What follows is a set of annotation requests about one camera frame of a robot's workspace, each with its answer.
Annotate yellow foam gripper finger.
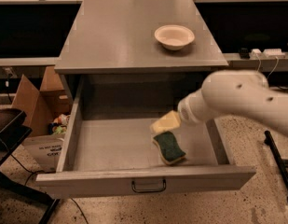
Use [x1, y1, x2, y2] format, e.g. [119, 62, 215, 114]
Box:
[150, 111, 181, 133]

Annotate green and yellow sponge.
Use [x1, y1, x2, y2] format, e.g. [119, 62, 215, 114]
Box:
[153, 132, 186, 165]

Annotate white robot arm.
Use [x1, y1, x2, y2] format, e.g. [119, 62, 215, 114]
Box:
[150, 70, 288, 137]

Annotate grey open top drawer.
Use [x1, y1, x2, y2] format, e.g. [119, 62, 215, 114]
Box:
[36, 76, 255, 199]

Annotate white paper bowl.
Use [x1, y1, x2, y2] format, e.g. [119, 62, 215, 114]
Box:
[154, 25, 195, 51]

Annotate grey cabinet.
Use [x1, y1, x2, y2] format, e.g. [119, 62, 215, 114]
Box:
[55, 0, 227, 98]

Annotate black power adapter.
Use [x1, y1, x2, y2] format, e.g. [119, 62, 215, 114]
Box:
[239, 48, 250, 59]

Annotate white power adapter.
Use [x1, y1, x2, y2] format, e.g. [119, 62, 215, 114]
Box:
[250, 49, 262, 59]

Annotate colourful items in box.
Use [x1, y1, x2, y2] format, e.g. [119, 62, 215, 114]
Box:
[48, 114, 70, 134]

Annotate black stand leg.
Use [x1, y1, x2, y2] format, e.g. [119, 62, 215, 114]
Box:
[264, 131, 288, 202]

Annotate white power strip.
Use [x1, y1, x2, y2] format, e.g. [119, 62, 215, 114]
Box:
[264, 49, 285, 58]

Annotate white printed cardboard box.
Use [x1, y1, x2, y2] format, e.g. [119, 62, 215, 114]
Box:
[23, 133, 64, 173]

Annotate brown cardboard box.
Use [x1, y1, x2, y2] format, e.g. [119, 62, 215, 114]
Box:
[12, 66, 72, 136]

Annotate black chair base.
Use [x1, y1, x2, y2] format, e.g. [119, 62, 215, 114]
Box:
[0, 108, 60, 224]

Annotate black metal drawer handle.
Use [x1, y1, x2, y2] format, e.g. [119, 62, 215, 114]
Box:
[131, 179, 167, 194]

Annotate black floor cable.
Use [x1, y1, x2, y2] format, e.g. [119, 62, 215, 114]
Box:
[0, 137, 89, 224]

